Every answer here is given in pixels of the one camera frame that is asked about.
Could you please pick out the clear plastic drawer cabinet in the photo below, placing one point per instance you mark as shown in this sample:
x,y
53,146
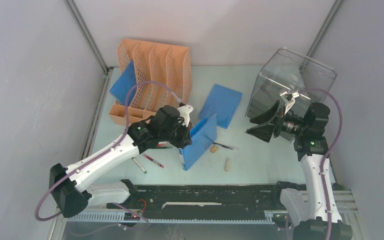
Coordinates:
x,y
287,70

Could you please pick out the blue folder front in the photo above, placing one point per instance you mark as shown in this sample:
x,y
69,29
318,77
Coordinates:
x,y
123,84

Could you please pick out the red marker in cluster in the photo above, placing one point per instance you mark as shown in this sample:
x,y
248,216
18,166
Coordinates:
x,y
163,145

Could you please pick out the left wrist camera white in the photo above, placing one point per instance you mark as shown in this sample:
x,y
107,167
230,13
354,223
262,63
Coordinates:
x,y
184,112

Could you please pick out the clear purple pen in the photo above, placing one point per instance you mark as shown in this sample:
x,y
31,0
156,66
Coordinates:
x,y
232,148

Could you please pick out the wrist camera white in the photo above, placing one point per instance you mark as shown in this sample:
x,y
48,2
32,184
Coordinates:
x,y
289,97
184,112

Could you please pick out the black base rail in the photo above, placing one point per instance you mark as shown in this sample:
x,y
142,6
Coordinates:
x,y
231,203

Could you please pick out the red pen lower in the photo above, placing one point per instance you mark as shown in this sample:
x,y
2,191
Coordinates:
x,y
153,160

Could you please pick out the orange plastic file organizer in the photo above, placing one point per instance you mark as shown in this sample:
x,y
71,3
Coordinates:
x,y
163,75

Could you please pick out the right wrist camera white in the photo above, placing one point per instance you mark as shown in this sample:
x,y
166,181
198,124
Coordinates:
x,y
289,97

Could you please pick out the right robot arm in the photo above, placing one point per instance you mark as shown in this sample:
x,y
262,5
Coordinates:
x,y
317,217

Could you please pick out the tan eraser stick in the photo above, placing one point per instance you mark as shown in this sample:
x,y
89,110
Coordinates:
x,y
227,165

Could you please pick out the green cap marker lower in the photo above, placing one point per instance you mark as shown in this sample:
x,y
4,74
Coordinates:
x,y
140,165

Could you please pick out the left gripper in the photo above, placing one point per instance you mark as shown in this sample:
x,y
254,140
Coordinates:
x,y
185,139

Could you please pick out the blue folder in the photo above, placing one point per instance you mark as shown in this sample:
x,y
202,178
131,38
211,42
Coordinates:
x,y
202,137
123,84
222,102

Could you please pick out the small cork block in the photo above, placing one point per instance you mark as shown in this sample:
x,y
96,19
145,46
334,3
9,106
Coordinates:
x,y
213,149

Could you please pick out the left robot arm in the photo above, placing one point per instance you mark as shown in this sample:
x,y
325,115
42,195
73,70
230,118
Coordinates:
x,y
73,187

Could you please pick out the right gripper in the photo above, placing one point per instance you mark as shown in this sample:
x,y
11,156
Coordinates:
x,y
264,131

